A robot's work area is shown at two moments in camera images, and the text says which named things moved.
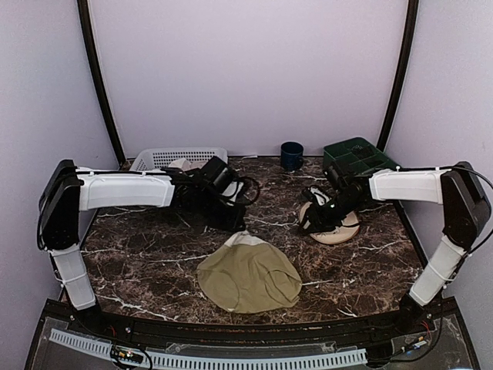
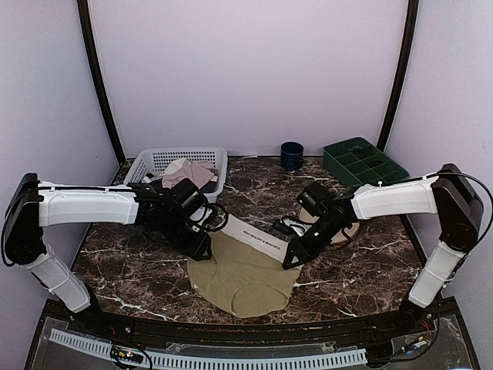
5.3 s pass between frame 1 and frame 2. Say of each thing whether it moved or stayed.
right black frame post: stayed
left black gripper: moved
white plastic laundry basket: stayed
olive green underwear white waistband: moved
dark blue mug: stayed
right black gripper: moved
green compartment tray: stayed
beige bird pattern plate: stayed
